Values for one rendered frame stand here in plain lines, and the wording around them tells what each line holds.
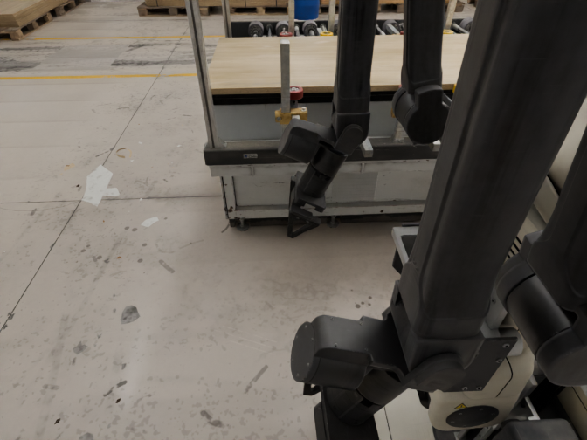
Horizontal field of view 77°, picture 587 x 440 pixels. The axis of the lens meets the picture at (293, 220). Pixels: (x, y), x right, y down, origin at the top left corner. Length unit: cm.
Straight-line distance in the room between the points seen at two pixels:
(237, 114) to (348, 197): 81
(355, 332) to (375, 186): 184
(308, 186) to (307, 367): 44
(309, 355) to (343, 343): 3
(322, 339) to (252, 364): 139
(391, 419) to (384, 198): 129
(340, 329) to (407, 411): 104
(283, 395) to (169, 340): 58
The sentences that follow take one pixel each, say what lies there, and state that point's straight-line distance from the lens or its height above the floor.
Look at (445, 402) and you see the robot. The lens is 85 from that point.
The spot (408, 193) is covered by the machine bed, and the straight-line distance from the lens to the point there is 228.
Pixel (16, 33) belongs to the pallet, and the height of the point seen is 9.
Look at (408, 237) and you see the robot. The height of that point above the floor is 104.
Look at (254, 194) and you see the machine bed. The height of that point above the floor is 25.
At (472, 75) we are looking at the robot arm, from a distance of 23.
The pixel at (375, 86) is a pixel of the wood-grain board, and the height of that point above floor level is 89.
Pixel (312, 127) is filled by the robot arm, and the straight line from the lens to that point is 70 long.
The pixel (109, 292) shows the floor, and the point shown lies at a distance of 216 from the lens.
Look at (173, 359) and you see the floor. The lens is 182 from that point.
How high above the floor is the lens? 152
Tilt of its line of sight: 41 degrees down
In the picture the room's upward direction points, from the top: straight up
